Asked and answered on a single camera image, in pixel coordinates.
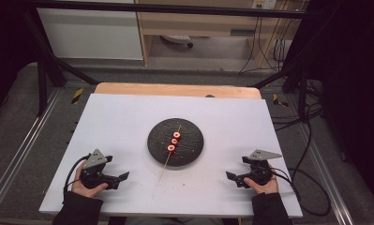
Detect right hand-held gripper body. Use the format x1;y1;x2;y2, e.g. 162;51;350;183
241;149;283;188

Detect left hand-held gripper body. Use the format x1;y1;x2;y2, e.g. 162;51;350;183
79;148;120;190

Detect wooden skewer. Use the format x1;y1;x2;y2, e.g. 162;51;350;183
158;124;183;183

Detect black round plate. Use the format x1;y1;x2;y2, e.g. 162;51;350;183
146;117;205;169

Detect person's right hand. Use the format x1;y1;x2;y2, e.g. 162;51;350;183
243;165;280;196

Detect person's left hand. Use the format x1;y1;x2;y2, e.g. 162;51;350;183
70;161;110;199

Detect white board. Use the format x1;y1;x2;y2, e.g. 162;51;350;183
38;93;304;219

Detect person's legs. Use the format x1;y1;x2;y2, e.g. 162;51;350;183
124;217;224;225

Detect wooden table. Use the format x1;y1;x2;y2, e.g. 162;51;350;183
93;82;263;100

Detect white cabinet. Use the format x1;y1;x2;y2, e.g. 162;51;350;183
37;7;144;61

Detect black curtain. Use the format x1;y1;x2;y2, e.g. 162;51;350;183
0;0;31;121
295;0;374;207

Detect white chair base with caster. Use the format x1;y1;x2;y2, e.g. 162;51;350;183
159;34;195;49

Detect light wooden desk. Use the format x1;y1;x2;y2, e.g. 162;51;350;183
134;0;305;70

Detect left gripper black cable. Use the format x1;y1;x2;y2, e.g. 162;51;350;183
62;153;92;204

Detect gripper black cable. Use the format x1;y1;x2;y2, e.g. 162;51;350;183
269;118;333;218
62;153;92;204

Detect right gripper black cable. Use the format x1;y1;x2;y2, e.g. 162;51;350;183
269;118;333;218

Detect black floor cables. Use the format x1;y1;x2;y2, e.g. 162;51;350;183
270;78;326;132

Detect aluminium floor rail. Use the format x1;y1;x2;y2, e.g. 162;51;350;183
294;121;355;225
0;88;63;215

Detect hanging black cables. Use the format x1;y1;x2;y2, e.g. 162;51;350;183
238;8;293;75

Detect white wall socket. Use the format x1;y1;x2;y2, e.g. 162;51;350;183
251;0;278;10

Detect black metal frame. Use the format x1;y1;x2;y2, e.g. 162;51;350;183
18;0;321;124

